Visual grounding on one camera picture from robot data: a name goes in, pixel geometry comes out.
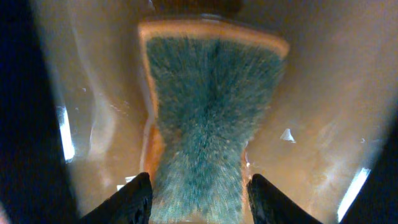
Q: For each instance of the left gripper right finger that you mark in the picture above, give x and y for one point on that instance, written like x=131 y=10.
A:
x=269 y=205

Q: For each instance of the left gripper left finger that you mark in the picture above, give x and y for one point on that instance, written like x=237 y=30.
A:
x=131 y=204

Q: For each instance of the green orange sponge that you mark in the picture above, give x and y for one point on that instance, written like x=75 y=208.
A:
x=210 y=83

